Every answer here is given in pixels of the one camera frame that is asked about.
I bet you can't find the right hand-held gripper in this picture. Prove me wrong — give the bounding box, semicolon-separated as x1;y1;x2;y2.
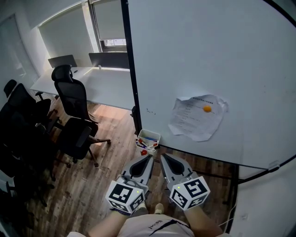
160;153;211;212

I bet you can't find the dark framed window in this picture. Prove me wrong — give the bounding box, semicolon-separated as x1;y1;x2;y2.
99;38;128;54

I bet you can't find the black framed whiteboard on stand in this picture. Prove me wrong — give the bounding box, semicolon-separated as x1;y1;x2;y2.
120;0;296;206

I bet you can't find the person's white shirt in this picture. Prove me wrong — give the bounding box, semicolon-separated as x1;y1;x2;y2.
67;214;232;237

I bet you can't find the wide dark desk divider panel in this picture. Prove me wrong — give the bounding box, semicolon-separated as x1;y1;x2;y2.
88;52;130;69

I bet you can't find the crumpled printed paper sheet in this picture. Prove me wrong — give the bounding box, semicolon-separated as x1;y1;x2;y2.
168;94;230;143

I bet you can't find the clear plastic frame clip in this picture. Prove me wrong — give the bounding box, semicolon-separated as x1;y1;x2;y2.
268;160;281;171

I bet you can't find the thin white cable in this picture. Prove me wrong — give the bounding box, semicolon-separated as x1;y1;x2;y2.
216;200;237;229

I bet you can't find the person's left forearm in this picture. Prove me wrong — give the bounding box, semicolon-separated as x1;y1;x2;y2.
87;209;130;237

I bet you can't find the narrow grey roller blind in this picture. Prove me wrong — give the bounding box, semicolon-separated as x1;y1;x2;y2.
92;0;127;41

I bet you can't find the person's right forearm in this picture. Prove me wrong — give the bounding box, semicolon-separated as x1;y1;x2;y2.
184;205;224;237

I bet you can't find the black mesh office chair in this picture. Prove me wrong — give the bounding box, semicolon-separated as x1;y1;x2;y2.
0;180;30;223
4;79;60;133
0;143;56;207
0;101;71;169
51;64;112;168

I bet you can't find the dark wrist strap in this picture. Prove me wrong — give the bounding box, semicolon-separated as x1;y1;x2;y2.
110;206;133;217

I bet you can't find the wide grey roller blind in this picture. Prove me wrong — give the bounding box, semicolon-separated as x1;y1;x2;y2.
38;1;102;70

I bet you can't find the white marker tray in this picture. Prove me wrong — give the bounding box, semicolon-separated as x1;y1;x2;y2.
136;129;161;153

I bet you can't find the long white desk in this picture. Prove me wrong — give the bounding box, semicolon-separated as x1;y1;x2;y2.
30;66;137;112

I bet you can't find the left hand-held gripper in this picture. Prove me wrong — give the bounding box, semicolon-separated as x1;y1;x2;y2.
105;155;155;213

